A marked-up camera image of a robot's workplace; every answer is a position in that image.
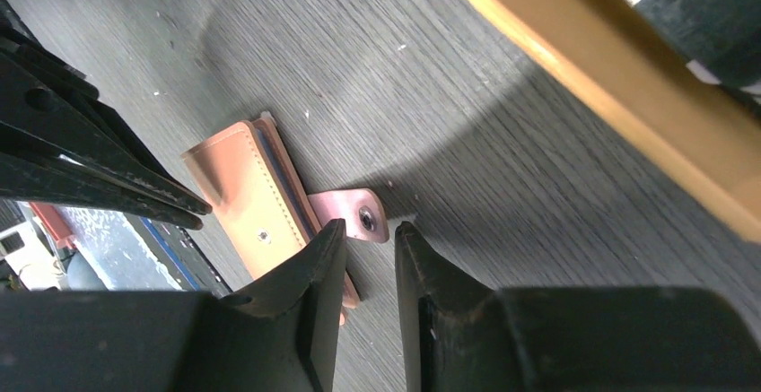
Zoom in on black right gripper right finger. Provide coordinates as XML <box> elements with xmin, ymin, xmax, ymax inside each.
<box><xmin>394</xmin><ymin>222</ymin><xmax>506</xmax><ymax>391</ymax></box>

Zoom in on oval wooden card tray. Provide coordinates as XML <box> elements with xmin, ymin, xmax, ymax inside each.
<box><xmin>468</xmin><ymin>0</ymin><xmax>760</xmax><ymax>242</ymax></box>

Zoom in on black card left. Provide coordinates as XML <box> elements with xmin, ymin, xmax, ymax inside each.
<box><xmin>626</xmin><ymin>0</ymin><xmax>760</xmax><ymax>107</ymax></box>

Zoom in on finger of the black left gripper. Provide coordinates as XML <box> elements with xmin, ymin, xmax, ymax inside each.
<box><xmin>0</xmin><ymin>0</ymin><xmax>205</xmax><ymax>231</ymax></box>
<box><xmin>0</xmin><ymin>50</ymin><xmax>214</xmax><ymax>217</ymax></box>

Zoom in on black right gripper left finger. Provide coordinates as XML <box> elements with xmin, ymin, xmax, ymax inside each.
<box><xmin>220</xmin><ymin>219</ymin><xmax>346</xmax><ymax>391</ymax></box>

